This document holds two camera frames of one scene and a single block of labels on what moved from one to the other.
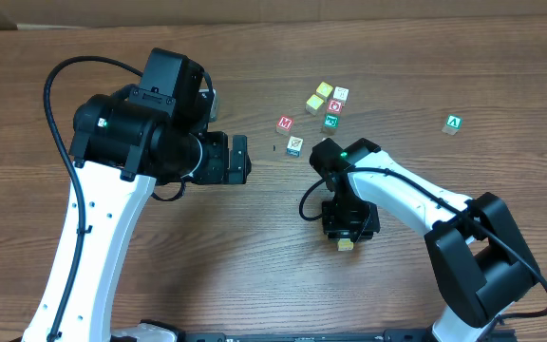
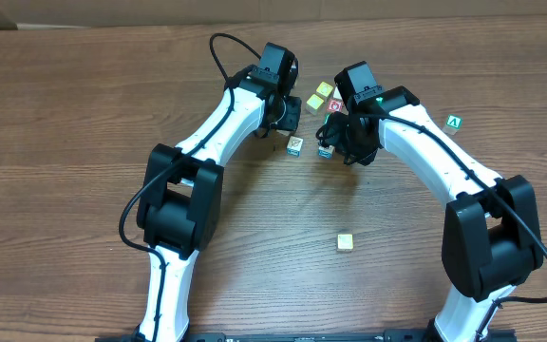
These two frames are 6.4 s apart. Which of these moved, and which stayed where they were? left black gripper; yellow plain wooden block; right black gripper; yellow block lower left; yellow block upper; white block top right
Moved: left black gripper; right black gripper
Stayed: yellow plain wooden block; yellow block upper; white block top right; yellow block lower left
